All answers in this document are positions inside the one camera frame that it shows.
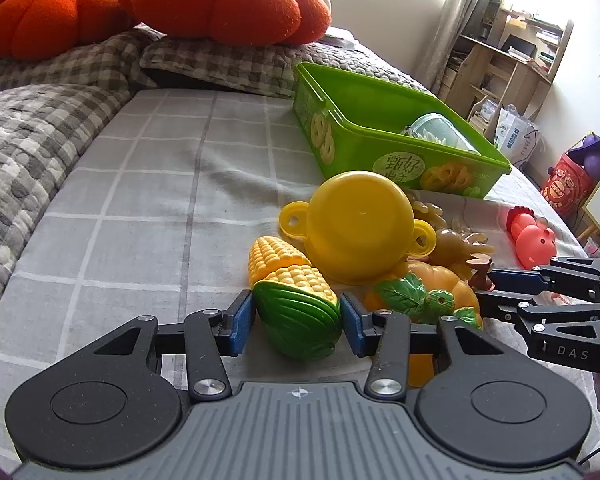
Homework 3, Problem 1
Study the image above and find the pink pig toy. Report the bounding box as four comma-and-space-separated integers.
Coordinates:
506, 206, 557, 270

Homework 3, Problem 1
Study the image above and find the toy corn cob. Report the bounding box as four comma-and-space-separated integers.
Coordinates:
248, 236, 343, 361

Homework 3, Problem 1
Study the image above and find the yellow toy pot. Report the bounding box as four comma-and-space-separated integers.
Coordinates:
278, 170, 437, 284

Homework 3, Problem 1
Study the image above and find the beige starfish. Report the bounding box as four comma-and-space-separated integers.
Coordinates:
405, 191, 471, 235

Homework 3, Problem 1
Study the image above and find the clear cotton swab jar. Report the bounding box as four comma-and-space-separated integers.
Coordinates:
401, 113, 477, 153

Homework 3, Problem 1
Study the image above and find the toy orange pumpkin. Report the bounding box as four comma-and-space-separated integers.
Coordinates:
363, 259, 484, 390

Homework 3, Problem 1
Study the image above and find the red gift bag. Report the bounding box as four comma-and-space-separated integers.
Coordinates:
541, 153, 594, 219

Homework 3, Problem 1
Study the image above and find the beige coral toy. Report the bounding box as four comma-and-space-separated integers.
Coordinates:
427, 228, 494, 281

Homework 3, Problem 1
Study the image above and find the grey checked bed sheet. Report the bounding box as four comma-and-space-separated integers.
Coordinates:
0, 88, 589, 470

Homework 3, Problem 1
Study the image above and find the purple plush toy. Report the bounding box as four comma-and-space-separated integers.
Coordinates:
567, 132, 600, 181

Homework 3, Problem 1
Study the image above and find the white paper shopping bag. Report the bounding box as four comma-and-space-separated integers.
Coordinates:
494, 104, 540, 169

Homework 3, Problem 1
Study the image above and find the green plastic bin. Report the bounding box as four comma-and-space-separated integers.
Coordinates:
294, 63, 510, 198

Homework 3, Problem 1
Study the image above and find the wooden desk shelf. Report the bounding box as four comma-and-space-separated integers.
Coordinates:
438, 0, 573, 139

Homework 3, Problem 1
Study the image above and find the grey knitted blanket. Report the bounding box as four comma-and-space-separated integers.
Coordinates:
0, 27, 424, 299

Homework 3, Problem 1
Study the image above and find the grey curtain right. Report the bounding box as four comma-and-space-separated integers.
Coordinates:
414, 0, 488, 93

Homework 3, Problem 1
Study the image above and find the large orange pumpkin pillow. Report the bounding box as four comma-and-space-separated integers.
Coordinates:
119, 0, 332, 48

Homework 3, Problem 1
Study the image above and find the small orange pumpkin pillow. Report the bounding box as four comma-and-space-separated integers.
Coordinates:
0, 0, 135, 62

